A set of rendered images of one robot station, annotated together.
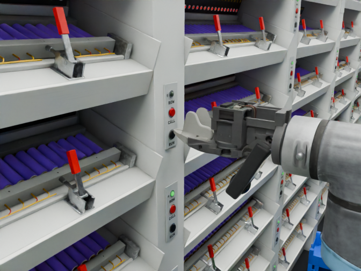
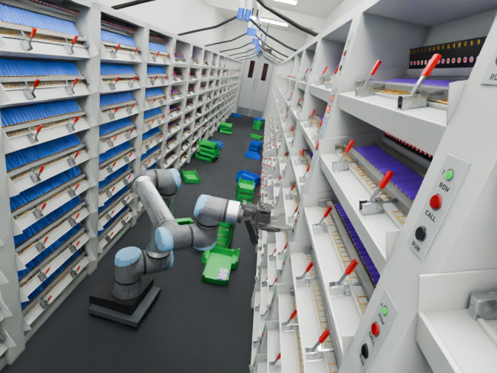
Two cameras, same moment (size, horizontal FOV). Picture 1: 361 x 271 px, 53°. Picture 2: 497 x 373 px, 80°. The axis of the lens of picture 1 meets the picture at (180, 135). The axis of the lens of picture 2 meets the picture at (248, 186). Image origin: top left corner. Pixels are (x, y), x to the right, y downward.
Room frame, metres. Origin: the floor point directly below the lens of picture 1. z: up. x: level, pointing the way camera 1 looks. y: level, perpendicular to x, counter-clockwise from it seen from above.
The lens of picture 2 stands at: (1.39, -0.74, 1.57)
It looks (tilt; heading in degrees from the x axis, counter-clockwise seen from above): 21 degrees down; 145
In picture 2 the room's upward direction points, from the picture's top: 12 degrees clockwise
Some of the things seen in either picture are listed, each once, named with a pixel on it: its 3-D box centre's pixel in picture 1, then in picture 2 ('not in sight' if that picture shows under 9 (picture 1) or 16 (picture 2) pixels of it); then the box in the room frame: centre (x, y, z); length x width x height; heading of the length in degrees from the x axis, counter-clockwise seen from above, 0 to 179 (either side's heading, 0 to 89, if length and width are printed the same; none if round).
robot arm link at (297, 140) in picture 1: (301, 146); (234, 212); (0.52, -0.18, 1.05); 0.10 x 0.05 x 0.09; 146
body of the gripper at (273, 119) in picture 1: (251, 132); (254, 214); (0.57, -0.12, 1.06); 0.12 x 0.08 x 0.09; 56
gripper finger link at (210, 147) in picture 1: (211, 143); not in sight; (0.59, -0.05, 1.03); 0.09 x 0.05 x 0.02; 56
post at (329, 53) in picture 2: not in sight; (296, 195); (0.14, 0.49, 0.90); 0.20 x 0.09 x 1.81; 56
